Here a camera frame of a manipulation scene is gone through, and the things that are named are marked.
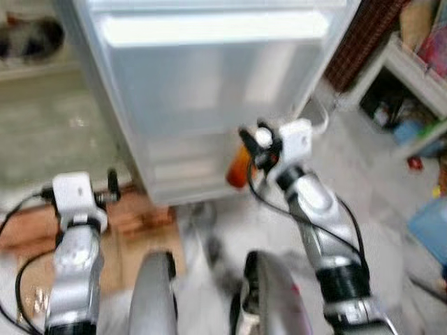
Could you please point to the white open shelf unit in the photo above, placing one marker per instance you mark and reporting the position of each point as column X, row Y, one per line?
column 412, row 70

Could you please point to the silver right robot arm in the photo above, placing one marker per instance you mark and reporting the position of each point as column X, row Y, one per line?
column 314, row 202

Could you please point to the silver right robot leg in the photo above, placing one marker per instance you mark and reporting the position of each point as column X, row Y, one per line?
column 276, row 300

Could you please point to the small blue container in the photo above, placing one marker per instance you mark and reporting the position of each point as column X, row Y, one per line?
column 407, row 132

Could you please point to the reddish brown wooden base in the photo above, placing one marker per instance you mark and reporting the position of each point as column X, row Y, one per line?
column 140, row 213

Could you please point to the black and grey bundle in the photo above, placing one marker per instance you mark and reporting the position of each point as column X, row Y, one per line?
column 31, row 38

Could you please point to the light blue plastic bin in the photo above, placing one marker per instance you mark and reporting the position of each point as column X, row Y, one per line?
column 431, row 227

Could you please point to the small red floor item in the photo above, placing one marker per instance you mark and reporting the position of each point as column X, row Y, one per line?
column 415, row 163

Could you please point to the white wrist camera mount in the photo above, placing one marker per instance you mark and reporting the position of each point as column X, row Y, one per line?
column 72, row 190
column 297, row 139

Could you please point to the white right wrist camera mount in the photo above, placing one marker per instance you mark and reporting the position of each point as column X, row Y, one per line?
column 297, row 139

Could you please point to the tan cardboard sheet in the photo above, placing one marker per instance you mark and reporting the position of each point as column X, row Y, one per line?
column 133, row 262

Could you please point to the dark brown woven mat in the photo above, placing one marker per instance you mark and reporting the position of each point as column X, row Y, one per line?
column 363, row 35

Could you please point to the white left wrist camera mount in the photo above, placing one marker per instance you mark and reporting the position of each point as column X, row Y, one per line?
column 72, row 190

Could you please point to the pink bag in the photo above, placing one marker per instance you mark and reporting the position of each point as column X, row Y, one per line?
column 434, row 50

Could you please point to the orange juice bottle white cap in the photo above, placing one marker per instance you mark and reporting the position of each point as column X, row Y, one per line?
column 237, row 173

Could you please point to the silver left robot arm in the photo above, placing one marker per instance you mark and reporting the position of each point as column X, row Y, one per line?
column 73, row 272

